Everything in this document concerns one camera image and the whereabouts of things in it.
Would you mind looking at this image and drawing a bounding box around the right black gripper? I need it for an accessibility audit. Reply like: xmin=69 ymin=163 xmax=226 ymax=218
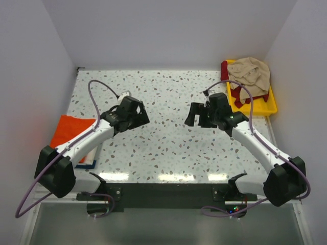
xmin=184 ymin=103 xmax=219 ymax=129

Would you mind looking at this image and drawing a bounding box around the orange t shirt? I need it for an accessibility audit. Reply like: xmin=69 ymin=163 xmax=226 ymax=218
xmin=50 ymin=115 xmax=96 ymax=163

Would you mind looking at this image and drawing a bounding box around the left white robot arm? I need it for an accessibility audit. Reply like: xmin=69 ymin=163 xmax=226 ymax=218
xmin=35 ymin=95 xmax=150 ymax=200

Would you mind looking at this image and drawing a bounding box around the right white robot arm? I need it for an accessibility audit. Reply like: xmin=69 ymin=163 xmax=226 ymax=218
xmin=184 ymin=92 xmax=309 ymax=207

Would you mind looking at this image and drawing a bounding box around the dark red t shirt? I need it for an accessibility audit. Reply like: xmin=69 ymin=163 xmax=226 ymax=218
xmin=220 ymin=60 xmax=269 ymax=109

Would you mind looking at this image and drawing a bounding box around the yellow plastic tray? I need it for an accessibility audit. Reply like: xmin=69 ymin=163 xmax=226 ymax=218
xmin=220 ymin=60 xmax=277 ymax=116

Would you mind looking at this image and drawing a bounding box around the folded cream t shirt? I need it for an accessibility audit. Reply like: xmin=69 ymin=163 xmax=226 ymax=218
xmin=83 ymin=147 xmax=98 ymax=165

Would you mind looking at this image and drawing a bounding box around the beige t shirt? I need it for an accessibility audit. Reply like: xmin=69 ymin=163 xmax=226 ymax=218
xmin=227 ymin=57 xmax=270 ymax=97

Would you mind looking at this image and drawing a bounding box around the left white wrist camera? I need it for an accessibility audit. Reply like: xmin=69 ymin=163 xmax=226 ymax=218
xmin=118 ymin=90 xmax=131 ymax=101

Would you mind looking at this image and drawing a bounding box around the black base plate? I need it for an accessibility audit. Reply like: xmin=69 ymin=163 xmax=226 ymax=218
xmin=76 ymin=183 xmax=257 ymax=214

